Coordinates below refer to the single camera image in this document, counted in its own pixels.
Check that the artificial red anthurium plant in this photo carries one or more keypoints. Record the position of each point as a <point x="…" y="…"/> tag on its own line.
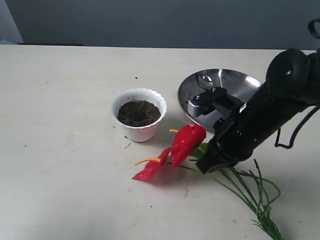
<point x="255" y="191"/>

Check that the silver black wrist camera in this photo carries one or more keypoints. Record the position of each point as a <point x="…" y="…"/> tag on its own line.
<point x="215" y="99"/>

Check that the white scalloped flower pot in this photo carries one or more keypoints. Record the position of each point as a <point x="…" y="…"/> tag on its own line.
<point x="140" y="134"/>

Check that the round stainless steel plate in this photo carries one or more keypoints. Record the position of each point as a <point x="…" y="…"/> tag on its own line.
<point x="237" y="84"/>

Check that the silver metal spork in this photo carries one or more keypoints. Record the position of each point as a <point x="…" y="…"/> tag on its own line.
<point x="204" y="80"/>

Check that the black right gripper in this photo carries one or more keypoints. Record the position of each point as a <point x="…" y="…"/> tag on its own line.
<point x="224" y="150"/>

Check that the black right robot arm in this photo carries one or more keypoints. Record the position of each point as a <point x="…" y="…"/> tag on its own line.
<point x="292" y="84"/>

